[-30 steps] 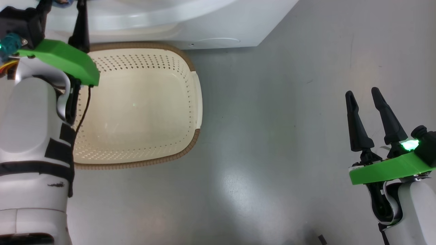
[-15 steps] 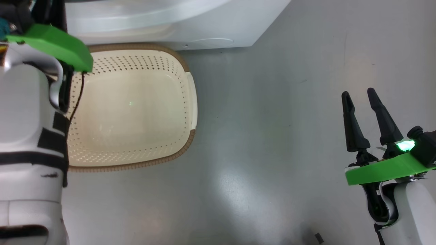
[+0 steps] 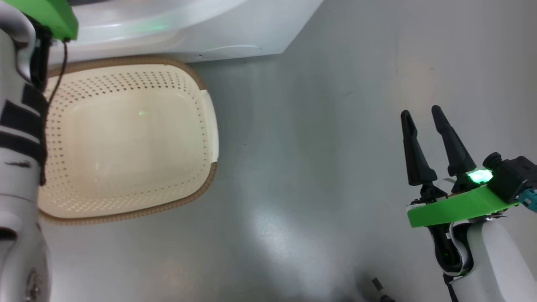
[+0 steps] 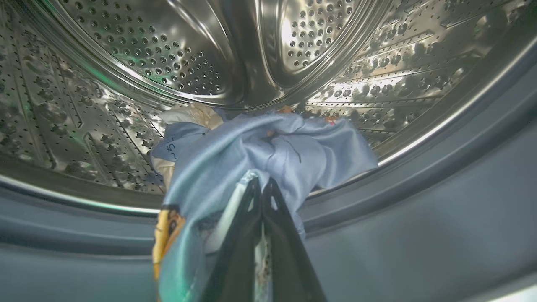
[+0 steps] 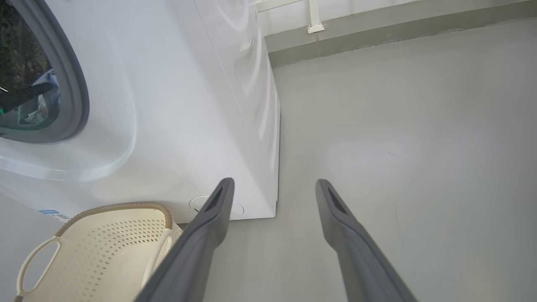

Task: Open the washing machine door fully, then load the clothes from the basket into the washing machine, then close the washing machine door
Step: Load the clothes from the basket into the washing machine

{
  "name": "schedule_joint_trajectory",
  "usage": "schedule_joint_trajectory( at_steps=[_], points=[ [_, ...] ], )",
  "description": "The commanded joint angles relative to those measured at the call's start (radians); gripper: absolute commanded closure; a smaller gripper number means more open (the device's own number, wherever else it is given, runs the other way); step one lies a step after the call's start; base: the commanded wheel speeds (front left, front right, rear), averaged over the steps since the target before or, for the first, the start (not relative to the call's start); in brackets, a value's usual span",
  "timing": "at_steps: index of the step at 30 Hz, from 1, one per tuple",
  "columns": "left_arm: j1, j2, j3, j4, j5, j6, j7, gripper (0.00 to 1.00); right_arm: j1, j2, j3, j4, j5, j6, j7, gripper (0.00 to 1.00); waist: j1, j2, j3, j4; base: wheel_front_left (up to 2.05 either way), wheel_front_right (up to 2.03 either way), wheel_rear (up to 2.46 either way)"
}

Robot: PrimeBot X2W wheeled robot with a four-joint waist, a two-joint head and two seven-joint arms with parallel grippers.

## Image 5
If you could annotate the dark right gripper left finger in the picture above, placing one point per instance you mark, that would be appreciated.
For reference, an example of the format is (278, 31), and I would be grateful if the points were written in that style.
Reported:
(193, 260)

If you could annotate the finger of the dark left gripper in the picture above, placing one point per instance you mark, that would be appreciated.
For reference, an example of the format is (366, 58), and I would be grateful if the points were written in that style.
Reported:
(25, 95)

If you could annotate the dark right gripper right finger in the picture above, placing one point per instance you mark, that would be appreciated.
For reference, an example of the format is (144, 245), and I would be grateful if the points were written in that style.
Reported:
(361, 260)

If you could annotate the plain blue garment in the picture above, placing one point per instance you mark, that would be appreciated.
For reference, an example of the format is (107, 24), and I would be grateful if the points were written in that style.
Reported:
(46, 100)

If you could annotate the white front-load washing machine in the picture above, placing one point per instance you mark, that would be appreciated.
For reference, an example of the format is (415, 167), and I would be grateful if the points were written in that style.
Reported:
(188, 105)

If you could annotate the round white filter cover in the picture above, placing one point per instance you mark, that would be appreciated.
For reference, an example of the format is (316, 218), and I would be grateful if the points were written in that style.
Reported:
(199, 203)

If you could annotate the cream perforated laundry basket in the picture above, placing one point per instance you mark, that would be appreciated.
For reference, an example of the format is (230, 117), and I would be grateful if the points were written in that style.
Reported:
(96, 260)

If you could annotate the blue energy label sticker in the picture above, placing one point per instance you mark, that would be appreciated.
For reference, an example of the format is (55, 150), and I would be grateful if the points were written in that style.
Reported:
(54, 214)

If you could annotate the white metal railing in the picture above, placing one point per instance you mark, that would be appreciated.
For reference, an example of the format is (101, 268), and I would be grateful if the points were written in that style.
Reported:
(314, 16)

